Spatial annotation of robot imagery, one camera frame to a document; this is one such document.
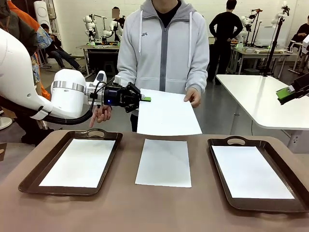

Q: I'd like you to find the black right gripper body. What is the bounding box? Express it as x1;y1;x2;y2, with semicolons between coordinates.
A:
291;73;309;94

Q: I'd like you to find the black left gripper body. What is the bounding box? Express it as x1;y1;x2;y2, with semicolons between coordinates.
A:
103;83;132;108

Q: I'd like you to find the white A4 paper sheet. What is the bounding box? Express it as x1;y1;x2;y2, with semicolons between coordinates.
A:
39;138;116;189
211;145;295;200
136;88;203;136
135;138;192;188

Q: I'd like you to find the person's right forearm grey sleeve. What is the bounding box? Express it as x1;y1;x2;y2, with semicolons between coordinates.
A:
117;55;136;85

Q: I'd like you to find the person's left forearm grey sleeve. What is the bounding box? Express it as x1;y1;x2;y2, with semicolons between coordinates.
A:
185;65;210;94

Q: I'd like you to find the person's right hand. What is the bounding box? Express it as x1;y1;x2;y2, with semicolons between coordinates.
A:
89;105;113;128

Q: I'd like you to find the person's left hand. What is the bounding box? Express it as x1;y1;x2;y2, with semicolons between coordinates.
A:
183;87;202;109

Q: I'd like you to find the white rounded table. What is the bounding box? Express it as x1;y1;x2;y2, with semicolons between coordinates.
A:
216;74;309;154

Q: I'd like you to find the black step stool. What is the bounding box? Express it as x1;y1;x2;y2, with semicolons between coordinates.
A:
103;61;118;75

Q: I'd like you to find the white background desk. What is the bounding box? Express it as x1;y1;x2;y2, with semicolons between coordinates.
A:
288;42;309;75

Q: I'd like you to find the person in grey hoodie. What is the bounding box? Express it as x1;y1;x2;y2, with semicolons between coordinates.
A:
117;0;210;133

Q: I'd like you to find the long grey background workbench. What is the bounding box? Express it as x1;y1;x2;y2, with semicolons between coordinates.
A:
233;43;298;74

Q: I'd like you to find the black tripod stand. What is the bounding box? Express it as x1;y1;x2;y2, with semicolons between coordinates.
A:
262;1;290;77

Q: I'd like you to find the grey background robot table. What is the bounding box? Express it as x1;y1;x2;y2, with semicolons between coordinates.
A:
76;43;121;79

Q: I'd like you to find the seated person in black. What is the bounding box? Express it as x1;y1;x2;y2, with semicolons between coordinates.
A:
291;23;309;49

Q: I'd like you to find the black-haired person behind robots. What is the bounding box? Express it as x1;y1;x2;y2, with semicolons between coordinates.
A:
112;7;126;42

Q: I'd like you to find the person in black jacket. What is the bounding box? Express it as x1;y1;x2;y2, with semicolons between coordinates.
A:
40;23;86;73

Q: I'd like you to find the person in black sweater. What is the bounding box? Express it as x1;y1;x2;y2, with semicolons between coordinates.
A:
208;0;244;83

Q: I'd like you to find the brown plastic tray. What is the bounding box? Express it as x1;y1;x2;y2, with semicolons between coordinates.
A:
18;128;123;197
207;136;309;214

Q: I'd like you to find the white standing air conditioner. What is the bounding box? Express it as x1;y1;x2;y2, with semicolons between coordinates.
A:
33;0;52;29

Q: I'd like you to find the white round stand base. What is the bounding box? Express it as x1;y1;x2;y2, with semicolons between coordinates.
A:
0;117;13;131

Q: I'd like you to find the bystander in green jacket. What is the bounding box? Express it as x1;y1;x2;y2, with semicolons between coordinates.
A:
0;0;55;147

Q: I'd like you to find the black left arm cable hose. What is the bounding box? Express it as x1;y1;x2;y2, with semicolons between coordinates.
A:
0;95;107;126

